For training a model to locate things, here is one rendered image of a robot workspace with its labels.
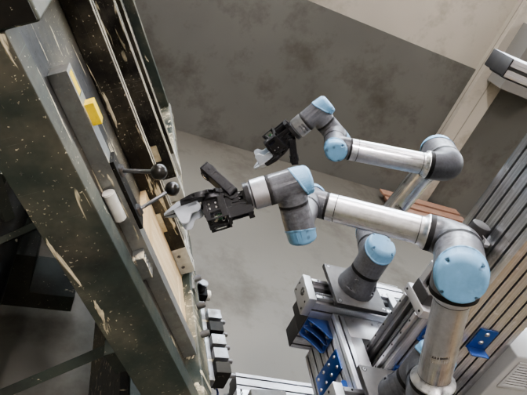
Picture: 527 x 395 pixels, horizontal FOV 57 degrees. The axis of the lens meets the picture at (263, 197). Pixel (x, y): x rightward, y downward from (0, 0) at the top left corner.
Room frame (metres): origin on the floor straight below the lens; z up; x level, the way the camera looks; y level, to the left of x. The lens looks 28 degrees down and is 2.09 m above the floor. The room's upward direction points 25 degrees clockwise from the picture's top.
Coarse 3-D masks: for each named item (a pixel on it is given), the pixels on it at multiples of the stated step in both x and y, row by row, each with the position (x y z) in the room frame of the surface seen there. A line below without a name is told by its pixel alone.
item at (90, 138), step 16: (64, 64) 0.90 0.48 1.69; (64, 80) 0.86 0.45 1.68; (64, 96) 0.87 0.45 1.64; (80, 96) 0.89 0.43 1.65; (64, 112) 0.87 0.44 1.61; (80, 112) 0.88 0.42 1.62; (80, 128) 0.88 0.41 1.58; (96, 128) 0.92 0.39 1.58; (80, 144) 0.89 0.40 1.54; (96, 144) 0.90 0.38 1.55; (96, 160) 0.90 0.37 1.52; (96, 176) 0.91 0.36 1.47; (112, 176) 0.92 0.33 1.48; (128, 208) 0.94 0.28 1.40; (128, 224) 0.95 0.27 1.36; (128, 240) 0.95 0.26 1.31; (144, 240) 0.97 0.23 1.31; (160, 272) 1.01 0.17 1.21; (160, 288) 1.00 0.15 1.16; (160, 304) 1.01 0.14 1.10; (176, 304) 1.07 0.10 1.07; (176, 320) 1.04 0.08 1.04; (176, 336) 1.05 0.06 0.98; (192, 336) 1.12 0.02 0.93; (192, 352) 1.08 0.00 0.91
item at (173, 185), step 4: (168, 184) 1.05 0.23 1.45; (172, 184) 1.05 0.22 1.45; (176, 184) 1.06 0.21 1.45; (168, 188) 1.04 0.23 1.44; (172, 188) 1.04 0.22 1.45; (176, 188) 1.05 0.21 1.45; (164, 192) 1.04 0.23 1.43; (168, 192) 1.04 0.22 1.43; (172, 192) 1.04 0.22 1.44; (176, 192) 1.05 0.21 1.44; (160, 196) 1.02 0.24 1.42; (152, 200) 1.01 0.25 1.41; (156, 200) 1.01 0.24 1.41; (136, 204) 0.98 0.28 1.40; (144, 204) 0.99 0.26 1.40; (148, 204) 1.00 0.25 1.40; (136, 208) 0.97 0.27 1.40; (140, 208) 0.97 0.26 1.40; (140, 212) 0.97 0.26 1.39
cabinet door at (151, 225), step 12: (144, 192) 1.30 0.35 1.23; (144, 216) 1.18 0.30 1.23; (156, 216) 1.33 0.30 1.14; (144, 228) 1.13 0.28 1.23; (156, 228) 1.28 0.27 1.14; (156, 240) 1.21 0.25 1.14; (156, 252) 1.15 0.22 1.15; (168, 252) 1.31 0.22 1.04; (168, 264) 1.26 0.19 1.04; (168, 276) 1.19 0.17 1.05; (180, 276) 1.38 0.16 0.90; (180, 288) 1.30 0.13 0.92; (180, 300) 1.23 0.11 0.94
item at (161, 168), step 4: (120, 164) 0.95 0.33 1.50; (156, 164) 0.94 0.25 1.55; (160, 164) 0.94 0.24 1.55; (120, 168) 0.94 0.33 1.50; (124, 168) 0.95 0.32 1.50; (152, 168) 0.93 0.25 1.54; (156, 168) 0.92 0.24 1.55; (160, 168) 0.93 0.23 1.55; (164, 168) 0.93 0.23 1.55; (120, 172) 0.94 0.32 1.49; (124, 172) 0.94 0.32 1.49; (128, 172) 0.94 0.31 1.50; (132, 172) 0.94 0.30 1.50; (136, 172) 0.94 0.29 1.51; (140, 172) 0.94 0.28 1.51; (144, 172) 0.94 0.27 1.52; (148, 172) 0.93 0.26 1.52; (152, 172) 0.92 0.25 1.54; (156, 172) 0.92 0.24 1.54; (160, 172) 0.92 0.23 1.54; (164, 172) 0.93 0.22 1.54; (152, 176) 0.92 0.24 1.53; (156, 176) 0.92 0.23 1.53; (160, 176) 0.92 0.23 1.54; (164, 176) 0.93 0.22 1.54
